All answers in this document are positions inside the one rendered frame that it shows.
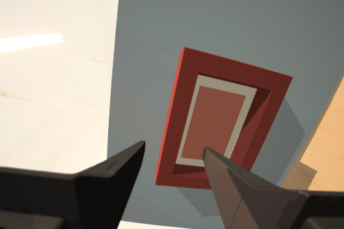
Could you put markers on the red rectangular picture frame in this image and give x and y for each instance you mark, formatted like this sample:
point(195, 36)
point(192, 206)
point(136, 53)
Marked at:
point(220, 103)

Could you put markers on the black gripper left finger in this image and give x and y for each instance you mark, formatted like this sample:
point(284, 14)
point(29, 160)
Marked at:
point(94, 198)

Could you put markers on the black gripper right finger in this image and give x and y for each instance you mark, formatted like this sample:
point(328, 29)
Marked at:
point(247, 201)

